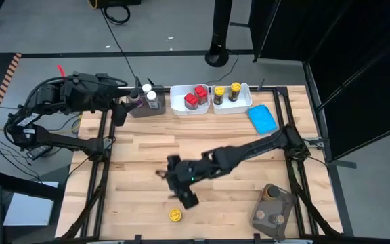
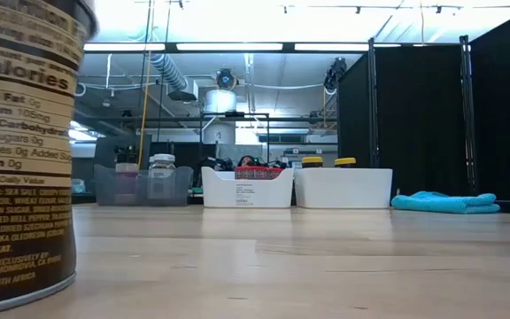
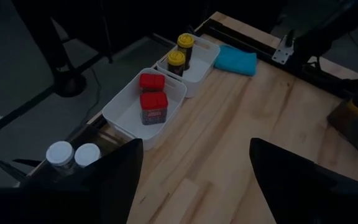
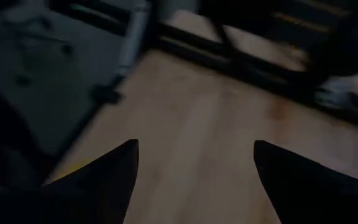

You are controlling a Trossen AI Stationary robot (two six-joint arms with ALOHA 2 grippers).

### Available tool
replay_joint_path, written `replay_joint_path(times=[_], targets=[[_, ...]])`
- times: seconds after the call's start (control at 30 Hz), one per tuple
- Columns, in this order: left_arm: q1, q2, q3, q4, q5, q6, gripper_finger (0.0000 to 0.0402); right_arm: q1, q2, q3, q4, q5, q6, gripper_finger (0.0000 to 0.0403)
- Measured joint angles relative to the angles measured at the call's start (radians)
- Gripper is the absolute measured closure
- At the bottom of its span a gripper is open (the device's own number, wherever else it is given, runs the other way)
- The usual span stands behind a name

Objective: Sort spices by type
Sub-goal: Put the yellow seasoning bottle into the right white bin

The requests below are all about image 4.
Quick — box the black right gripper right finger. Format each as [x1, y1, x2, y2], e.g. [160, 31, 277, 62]
[253, 139, 358, 224]

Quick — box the grey metal bar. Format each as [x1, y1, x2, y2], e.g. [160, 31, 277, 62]
[115, 0, 151, 80]

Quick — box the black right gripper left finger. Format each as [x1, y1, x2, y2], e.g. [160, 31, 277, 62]
[0, 139, 140, 224]

